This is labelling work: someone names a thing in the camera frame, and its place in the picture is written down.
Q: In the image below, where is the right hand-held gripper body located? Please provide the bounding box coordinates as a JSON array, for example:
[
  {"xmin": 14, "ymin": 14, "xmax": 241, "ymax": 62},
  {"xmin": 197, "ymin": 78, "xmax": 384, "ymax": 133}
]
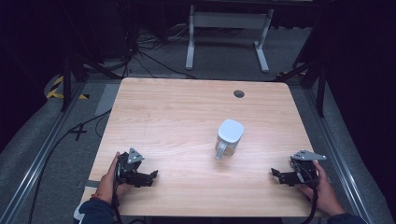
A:
[{"xmin": 290, "ymin": 149, "xmax": 328, "ymax": 189}]

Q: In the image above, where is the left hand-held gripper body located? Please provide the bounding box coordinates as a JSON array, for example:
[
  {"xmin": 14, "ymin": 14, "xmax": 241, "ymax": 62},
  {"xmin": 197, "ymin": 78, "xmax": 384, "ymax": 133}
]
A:
[{"xmin": 117, "ymin": 147, "xmax": 148, "ymax": 188}]

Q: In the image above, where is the person's left hand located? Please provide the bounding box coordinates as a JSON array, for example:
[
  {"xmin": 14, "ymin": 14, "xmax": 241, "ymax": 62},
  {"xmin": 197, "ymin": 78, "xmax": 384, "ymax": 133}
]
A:
[{"xmin": 96, "ymin": 150, "xmax": 133, "ymax": 205}]

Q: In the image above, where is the person's right hand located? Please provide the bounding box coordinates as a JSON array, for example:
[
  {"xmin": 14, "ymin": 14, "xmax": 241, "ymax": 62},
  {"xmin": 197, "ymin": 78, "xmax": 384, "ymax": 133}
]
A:
[{"xmin": 298, "ymin": 160, "xmax": 346, "ymax": 217}]

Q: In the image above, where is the grey tape strip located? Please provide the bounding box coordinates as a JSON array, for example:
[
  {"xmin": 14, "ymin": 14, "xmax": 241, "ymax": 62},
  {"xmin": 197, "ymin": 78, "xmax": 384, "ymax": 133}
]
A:
[{"xmin": 76, "ymin": 179, "xmax": 101, "ymax": 189}]

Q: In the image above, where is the white mug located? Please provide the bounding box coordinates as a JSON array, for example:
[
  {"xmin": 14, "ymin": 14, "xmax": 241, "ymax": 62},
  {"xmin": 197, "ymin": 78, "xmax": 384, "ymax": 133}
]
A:
[{"xmin": 214, "ymin": 119, "xmax": 246, "ymax": 161}]

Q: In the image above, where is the grey floor plate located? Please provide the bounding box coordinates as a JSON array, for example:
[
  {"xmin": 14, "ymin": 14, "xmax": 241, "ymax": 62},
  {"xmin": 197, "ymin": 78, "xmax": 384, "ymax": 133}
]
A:
[{"xmin": 94, "ymin": 82, "xmax": 121, "ymax": 117}]

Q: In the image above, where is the black metal stand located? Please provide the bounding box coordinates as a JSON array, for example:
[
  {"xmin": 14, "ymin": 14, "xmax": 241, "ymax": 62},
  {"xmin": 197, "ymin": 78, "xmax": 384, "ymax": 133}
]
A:
[
  {"xmin": 60, "ymin": 50, "xmax": 123, "ymax": 113},
  {"xmin": 274, "ymin": 57, "xmax": 329, "ymax": 119}
]

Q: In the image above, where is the right hand-held gripper cable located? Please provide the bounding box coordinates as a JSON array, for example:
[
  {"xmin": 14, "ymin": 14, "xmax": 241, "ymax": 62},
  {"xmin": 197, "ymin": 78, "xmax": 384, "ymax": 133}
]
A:
[{"xmin": 299, "ymin": 181, "xmax": 320, "ymax": 224}]

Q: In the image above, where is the hand-held gripper cable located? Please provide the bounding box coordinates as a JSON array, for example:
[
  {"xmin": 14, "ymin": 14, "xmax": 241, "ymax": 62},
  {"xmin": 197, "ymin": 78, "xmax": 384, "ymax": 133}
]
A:
[
  {"xmin": 111, "ymin": 160, "xmax": 123, "ymax": 224},
  {"xmin": 299, "ymin": 181, "xmax": 320, "ymax": 224}
]

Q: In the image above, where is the left hand-held gripper cable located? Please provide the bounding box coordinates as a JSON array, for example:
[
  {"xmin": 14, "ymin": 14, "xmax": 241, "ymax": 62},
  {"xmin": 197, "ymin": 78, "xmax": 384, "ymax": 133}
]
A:
[{"xmin": 111, "ymin": 160, "xmax": 123, "ymax": 224}]

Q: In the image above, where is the long black floor cable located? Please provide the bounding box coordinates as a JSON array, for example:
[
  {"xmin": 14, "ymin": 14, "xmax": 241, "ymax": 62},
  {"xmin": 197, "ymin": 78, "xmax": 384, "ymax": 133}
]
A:
[{"xmin": 27, "ymin": 109, "xmax": 112, "ymax": 224}]

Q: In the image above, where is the bundle of black floor cables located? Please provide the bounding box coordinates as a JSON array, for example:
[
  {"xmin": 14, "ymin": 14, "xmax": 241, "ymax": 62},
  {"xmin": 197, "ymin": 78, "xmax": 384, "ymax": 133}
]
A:
[{"xmin": 122, "ymin": 26, "xmax": 198, "ymax": 80}]

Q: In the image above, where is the white metal table frame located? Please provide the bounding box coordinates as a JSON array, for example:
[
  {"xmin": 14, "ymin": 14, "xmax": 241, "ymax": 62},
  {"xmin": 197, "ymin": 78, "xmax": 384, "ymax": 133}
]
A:
[{"xmin": 185, "ymin": 4, "xmax": 276, "ymax": 74}]

